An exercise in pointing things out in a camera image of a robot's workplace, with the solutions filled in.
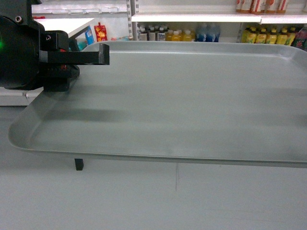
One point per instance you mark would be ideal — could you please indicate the blue drink bottle left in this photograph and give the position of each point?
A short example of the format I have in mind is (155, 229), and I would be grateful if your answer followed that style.
(201, 32)

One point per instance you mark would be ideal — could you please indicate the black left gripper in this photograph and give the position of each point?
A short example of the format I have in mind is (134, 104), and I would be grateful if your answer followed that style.
(32, 57)

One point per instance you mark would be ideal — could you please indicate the dark tea bottle blue label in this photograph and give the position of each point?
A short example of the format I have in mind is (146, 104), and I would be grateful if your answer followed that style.
(161, 34)

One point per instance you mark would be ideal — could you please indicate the orange juice bottle front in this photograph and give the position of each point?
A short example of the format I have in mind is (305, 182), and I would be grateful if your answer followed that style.
(176, 36)

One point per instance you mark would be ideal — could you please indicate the orange juice bottle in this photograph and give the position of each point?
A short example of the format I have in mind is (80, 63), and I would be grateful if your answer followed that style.
(176, 36)
(168, 35)

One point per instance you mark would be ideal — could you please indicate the yellow juice bottle right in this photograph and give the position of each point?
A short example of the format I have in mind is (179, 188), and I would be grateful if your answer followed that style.
(187, 36)

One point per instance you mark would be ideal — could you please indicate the yellow tea bottles right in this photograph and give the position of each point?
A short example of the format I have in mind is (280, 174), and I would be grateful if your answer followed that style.
(254, 35)

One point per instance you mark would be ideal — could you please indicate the white far shelf board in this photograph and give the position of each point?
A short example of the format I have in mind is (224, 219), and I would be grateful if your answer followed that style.
(222, 18)

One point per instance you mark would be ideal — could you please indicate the orange juice bottle back left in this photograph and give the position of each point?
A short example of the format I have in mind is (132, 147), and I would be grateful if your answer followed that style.
(168, 35)

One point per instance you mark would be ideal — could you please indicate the dark tea bottle left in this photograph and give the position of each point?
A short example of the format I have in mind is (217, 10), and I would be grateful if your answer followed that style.
(143, 34)

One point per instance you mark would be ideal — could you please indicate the grey rectangular serving tray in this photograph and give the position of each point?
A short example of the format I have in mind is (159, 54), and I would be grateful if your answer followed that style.
(224, 103)

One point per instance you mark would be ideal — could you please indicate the dark tea bottle middle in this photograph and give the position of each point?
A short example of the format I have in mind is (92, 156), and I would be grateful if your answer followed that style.
(151, 34)

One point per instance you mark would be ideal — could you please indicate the teal snack bag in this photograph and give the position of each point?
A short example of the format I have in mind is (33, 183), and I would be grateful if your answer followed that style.
(89, 36)

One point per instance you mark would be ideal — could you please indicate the red snack pouch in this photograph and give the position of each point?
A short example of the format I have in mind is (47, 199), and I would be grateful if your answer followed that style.
(100, 31)

